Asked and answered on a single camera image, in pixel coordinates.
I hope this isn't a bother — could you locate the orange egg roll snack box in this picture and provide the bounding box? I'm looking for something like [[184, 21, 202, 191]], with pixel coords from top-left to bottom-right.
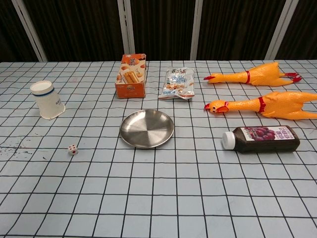
[[114, 53, 148, 100]]

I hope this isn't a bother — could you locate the yellow rubber chicken toy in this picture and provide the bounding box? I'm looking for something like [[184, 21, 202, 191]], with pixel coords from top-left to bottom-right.
[[203, 61, 303, 87], [204, 91, 317, 121]]

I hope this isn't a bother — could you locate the dark grape juice bottle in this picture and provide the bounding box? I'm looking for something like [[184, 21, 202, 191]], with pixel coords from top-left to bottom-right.
[[222, 125, 301, 154]]

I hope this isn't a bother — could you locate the white paper cup blue band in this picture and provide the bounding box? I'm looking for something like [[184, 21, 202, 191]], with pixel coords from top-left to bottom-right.
[[30, 80, 66, 120]]

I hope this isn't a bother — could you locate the round stainless steel plate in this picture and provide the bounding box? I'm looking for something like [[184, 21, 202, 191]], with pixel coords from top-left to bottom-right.
[[119, 110, 175, 149]]

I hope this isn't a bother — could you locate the silver white snack bag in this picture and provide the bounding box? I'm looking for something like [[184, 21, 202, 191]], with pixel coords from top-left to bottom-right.
[[158, 66, 196, 101]]

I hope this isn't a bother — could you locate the light blue grid tablecloth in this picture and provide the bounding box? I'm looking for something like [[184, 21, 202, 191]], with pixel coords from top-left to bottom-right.
[[0, 59, 317, 238]]

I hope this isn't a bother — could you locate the white metal frame post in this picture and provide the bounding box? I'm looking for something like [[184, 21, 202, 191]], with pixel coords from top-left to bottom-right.
[[265, 0, 299, 60], [11, 0, 48, 62], [117, 0, 136, 61], [190, 0, 204, 60]]

